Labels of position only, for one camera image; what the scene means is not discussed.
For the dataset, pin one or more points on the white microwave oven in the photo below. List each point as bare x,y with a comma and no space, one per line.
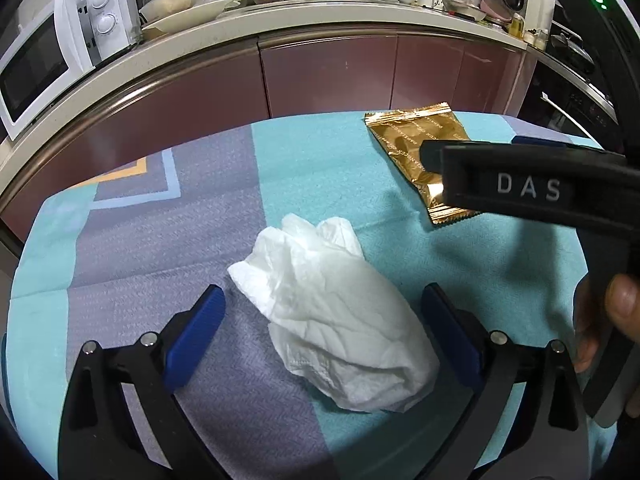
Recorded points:
60,45

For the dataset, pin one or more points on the black built-in oven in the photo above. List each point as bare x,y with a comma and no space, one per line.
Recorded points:
575,90

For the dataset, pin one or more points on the kitchen counter maroon cabinets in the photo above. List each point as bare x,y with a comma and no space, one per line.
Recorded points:
325,70

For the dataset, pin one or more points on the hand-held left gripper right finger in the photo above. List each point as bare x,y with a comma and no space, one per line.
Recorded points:
450,340

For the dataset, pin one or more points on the teal and grey tablecloth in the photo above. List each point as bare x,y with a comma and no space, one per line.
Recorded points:
175,240

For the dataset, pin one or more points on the white shallow plate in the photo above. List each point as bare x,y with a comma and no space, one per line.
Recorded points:
190,15

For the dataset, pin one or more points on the gold foil packet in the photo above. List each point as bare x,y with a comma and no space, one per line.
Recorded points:
405,135

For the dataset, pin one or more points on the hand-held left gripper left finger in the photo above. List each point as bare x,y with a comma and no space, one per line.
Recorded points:
195,335

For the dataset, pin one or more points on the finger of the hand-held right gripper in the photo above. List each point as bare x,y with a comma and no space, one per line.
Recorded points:
525,185
540,141

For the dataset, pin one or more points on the person's right hand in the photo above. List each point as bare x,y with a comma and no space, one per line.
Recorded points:
625,300

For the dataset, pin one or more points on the white tissue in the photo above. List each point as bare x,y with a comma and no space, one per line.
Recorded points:
340,320

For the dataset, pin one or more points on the pink pan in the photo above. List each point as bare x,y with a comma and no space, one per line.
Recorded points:
492,10

